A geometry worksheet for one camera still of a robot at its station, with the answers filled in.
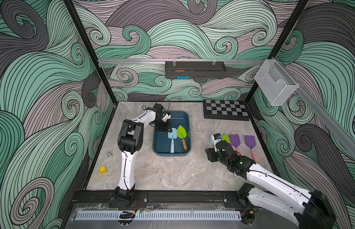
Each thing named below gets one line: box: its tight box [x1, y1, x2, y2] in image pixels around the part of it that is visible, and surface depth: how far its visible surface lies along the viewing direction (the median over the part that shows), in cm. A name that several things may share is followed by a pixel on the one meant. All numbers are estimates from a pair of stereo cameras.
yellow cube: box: [99, 166, 108, 174], surface depth 84 cm
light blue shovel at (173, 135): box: [167, 127, 178, 154], surface depth 100 cm
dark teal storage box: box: [152, 111, 192, 157], surface depth 96 cm
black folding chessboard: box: [203, 99, 250, 121], surface depth 113 cm
